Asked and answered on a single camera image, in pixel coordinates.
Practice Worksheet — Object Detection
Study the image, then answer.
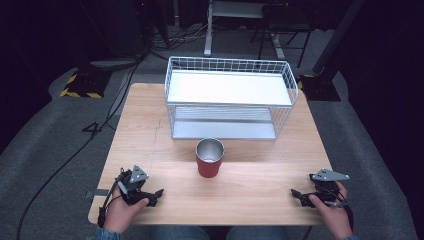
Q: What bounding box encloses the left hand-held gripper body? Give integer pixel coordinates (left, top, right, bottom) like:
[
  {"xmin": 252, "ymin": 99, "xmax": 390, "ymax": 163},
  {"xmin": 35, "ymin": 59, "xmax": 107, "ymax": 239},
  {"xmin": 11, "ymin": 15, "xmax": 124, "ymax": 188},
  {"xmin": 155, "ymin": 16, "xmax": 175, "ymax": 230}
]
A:
[{"xmin": 114, "ymin": 164, "xmax": 157, "ymax": 207}]

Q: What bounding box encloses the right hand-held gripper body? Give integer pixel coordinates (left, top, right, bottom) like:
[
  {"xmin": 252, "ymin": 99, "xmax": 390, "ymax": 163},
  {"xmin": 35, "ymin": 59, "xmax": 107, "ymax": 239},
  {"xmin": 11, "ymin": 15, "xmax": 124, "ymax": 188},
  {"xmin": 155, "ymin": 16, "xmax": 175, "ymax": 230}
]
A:
[{"xmin": 308, "ymin": 168, "xmax": 351, "ymax": 205}]

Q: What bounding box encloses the red cup with steel inside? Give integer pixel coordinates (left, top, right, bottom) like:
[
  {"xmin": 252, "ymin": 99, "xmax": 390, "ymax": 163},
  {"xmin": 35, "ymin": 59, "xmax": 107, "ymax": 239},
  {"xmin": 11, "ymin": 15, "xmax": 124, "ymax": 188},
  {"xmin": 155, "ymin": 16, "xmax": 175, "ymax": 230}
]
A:
[{"xmin": 194, "ymin": 137, "xmax": 226, "ymax": 179}]

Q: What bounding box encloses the white wire shelf rack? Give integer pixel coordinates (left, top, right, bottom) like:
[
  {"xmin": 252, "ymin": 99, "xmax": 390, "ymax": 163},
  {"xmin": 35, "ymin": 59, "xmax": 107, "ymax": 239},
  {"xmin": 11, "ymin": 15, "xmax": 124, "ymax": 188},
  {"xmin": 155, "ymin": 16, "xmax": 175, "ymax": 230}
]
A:
[{"xmin": 164, "ymin": 55, "xmax": 300, "ymax": 141}]

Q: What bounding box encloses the person's left hand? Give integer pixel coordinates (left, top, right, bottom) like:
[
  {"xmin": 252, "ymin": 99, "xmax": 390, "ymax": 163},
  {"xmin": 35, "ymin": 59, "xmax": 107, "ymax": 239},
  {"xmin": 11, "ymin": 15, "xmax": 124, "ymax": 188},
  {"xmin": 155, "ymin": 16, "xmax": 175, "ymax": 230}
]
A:
[{"xmin": 103, "ymin": 185, "xmax": 151, "ymax": 235}]

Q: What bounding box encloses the person's right hand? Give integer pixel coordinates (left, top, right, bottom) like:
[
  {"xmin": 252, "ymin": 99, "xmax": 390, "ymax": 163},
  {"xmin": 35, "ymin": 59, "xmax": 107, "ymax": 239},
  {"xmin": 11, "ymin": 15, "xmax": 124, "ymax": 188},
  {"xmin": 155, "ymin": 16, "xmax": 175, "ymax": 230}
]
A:
[{"xmin": 307, "ymin": 180, "xmax": 354, "ymax": 240}]

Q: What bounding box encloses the person's left leg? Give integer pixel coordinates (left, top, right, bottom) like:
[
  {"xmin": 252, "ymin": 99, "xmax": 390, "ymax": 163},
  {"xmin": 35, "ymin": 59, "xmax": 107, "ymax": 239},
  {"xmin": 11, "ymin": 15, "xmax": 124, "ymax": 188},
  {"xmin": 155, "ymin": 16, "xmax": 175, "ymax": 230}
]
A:
[{"xmin": 128, "ymin": 225, "xmax": 212, "ymax": 240}]

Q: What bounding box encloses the person's leg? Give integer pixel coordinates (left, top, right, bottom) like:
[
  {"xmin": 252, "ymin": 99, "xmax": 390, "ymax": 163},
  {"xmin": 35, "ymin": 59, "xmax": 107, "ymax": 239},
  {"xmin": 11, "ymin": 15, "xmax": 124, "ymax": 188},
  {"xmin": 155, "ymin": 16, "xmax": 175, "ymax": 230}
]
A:
[
  {"xmin": 225, "ymin": 225, "xmax": 290, "ymax": 240},
  {"xmin": 128, "ymin": 225, "xmax": 212, "ymax": 240}
]

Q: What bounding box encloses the person's right leg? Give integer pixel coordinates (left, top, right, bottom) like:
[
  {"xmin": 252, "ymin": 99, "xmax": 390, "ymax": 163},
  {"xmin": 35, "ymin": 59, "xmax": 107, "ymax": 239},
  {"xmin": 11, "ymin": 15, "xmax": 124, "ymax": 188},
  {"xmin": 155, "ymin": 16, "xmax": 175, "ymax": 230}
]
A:
[{"xmin": 225, "ymin": 225, "xmax": 290, "ymax": 240}]

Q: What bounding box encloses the black slanted stand pole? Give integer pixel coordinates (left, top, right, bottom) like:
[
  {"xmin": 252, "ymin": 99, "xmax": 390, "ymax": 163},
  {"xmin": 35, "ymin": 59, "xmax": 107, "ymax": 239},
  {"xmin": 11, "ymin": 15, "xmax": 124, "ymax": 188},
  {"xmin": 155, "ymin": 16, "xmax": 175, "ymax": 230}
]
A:
[{"xmin": 311, "ymin": 0, "xmax": 366, "ymax": 76}]

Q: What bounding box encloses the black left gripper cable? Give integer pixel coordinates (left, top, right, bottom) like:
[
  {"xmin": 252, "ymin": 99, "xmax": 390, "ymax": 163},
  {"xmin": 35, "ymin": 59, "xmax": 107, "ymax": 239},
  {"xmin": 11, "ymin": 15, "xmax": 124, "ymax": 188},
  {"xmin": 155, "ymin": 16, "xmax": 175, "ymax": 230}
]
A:
[{"xmin": 96, "ymin": 168, "xmax": 125, "ymax": 229}]

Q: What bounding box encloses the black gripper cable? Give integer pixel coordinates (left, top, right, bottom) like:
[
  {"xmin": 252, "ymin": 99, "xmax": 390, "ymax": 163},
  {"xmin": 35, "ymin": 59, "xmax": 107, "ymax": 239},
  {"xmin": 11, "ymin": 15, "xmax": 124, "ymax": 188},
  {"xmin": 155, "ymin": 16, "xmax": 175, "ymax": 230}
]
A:
[
  {"xmin": 96, "ymin": 168, "xmax": 125, "ymax": 229},
  {"xmin": 328, "ymin": 189, "xmax": 355, "ymax": 232}
]

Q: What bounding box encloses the grey table edge bracket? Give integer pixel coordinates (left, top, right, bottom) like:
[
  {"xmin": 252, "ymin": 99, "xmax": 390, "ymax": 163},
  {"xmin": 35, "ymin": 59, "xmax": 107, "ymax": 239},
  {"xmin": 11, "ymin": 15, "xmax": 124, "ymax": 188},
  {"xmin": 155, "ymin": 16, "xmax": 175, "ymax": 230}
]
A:
[{"xmin": 85, "ymin": 188, "xmax": 111, "ymax": 200}]

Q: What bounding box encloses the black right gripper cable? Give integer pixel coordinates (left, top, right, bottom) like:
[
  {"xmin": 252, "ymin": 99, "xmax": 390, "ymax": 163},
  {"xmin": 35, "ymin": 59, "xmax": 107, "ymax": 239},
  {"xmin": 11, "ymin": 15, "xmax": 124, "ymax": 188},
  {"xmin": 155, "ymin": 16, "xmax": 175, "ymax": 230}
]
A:
[{"xmin": 328, "ymin": 189, "xmax": 355, "ymax": 232}]

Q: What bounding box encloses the long black floor cable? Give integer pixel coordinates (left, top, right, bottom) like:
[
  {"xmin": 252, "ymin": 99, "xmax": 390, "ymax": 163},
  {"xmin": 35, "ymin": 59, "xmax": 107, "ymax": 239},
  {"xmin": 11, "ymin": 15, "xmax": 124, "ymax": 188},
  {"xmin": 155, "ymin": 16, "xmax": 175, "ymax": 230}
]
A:
[{"xmin": 15, "ymin": 56, "xmax": 148, "ymax": 240}]

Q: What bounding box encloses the yellow black striped base plate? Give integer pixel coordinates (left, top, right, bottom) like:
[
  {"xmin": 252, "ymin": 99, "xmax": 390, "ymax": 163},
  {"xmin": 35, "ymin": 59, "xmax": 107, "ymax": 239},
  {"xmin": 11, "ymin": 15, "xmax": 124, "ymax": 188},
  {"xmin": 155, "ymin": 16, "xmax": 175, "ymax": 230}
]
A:
[
  {"xmin": 296, "ymin": 73, "xmax": 342, "ymax": 102},
  {"xmin": 59, "ymin": 67, "xmax": 114, "ymax": 100}
]

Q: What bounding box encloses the bundle of floor cables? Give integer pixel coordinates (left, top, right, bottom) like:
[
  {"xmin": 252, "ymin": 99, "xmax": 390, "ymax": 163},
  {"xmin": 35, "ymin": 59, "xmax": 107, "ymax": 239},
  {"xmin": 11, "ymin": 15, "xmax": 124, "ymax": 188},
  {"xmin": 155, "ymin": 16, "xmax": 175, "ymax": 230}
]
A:
[{"xmin": 146, "ymin": 19, "xmax": 214, "ymax": 63}]

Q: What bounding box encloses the black metal chair frame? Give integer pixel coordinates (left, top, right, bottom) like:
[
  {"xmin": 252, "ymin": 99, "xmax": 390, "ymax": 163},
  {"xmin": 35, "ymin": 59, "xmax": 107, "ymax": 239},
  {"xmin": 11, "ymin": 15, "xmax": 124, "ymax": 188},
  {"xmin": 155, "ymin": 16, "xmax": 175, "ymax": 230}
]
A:
[{"xmin": 249, "ymin": 3, "xmax": 316, "ymax": 69}]

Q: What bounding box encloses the white desk frame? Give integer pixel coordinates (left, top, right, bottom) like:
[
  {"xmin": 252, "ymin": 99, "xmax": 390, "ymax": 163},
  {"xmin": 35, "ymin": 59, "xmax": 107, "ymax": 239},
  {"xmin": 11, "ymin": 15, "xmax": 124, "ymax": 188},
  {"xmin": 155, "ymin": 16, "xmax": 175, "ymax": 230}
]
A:
[{"xmin": 203, "ymin": 0, "xmax": 287, "ymax": 61}]

